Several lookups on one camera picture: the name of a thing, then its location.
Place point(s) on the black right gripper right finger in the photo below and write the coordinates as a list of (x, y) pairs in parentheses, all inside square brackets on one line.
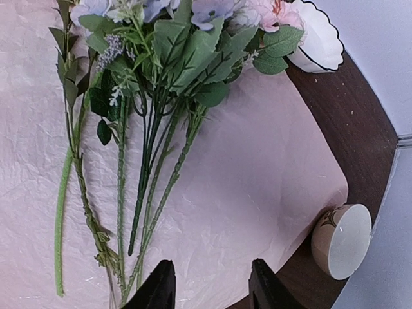
[(267, 291)]

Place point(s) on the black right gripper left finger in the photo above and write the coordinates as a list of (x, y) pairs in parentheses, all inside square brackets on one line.
[(158, 291)]

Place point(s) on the pink wrapping paper sheet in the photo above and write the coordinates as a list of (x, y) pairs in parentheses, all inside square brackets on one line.
[(256, 178)]

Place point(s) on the pink fake flower stem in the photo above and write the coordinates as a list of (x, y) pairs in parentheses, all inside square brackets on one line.
[(61, 198), (274, 30)]

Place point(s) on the plain white bowl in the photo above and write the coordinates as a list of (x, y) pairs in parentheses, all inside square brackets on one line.
[(340, 240)]

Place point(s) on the white scalloped bowl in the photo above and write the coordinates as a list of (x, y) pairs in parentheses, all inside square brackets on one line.
[(322, 50)]

